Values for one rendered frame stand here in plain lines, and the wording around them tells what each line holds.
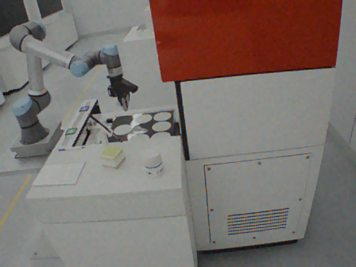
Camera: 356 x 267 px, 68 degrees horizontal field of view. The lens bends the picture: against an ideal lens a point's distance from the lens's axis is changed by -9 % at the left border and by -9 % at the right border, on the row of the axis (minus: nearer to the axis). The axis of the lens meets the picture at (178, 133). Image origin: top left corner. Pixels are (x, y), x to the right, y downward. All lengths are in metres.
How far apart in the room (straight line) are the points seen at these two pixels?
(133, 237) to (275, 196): 0.80
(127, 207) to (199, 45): 0.68
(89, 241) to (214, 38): 0.99
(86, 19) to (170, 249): 8.93
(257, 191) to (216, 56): 0.77
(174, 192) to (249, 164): 0.53
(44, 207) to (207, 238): 1.01
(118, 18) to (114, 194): 8.64
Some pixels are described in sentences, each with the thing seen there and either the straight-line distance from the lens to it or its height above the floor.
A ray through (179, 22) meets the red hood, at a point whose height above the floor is 1.46.
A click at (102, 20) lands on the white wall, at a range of 9.62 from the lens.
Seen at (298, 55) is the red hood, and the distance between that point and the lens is 1.24.
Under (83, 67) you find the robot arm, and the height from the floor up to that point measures 1.30.
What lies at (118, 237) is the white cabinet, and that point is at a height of 0.71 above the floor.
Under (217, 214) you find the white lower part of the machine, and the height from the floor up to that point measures 0.42.
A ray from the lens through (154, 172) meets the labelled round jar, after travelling 1.06.
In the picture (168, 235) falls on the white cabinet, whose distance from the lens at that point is 1.22.
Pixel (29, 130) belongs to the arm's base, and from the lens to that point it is 1.75.
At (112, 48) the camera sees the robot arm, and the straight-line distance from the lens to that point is 1.43.
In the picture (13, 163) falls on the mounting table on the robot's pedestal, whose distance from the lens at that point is 1.81.
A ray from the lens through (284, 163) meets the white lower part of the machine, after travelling 1.49.
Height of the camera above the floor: 1.65
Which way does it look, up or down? 32 degrees down
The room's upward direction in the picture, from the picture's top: 8 degrees counter-clockwise
